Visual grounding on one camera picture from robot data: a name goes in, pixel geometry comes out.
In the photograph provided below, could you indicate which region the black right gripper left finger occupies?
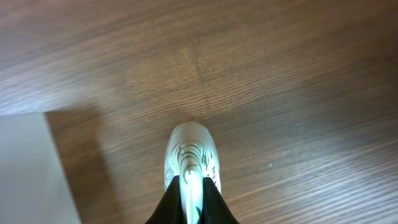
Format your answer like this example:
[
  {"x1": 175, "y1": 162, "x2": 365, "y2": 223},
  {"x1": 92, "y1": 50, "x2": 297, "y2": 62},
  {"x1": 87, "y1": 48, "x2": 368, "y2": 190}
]
[{"x1": 146, "y1": 175, "x2": 186, "y2": 224}]

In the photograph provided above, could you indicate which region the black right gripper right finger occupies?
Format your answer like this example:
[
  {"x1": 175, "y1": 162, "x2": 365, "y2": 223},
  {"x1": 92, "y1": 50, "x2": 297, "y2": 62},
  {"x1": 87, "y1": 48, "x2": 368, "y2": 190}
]
[{"x1": 199, "y1": 177, "x2": 239, "y2": 224}]

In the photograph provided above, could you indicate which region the white open cardboard box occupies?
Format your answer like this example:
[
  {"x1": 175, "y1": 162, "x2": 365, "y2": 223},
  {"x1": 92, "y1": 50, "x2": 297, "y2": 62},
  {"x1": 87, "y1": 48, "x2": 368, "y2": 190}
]
[{"x1": 1, "y1": 113, "x2": 81, "y2": 224}]

